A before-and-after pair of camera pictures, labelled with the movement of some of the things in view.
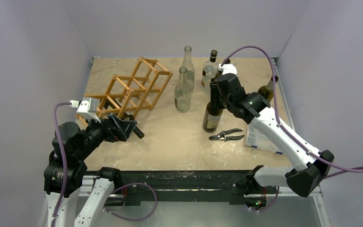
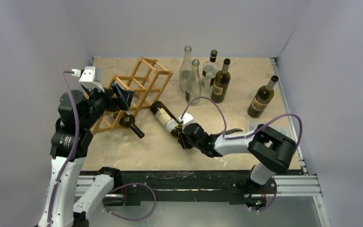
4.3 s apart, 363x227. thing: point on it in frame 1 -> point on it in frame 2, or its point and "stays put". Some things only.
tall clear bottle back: x=187 y=62 stays put
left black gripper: x=123 y=127 -> x=124 y=96
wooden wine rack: x=125 y=94 stays put
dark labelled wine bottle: x=212 y=114 -> x=166 y=120
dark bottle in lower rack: x=125 y=116 stays put
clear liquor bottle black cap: x=209 y=72 stays put
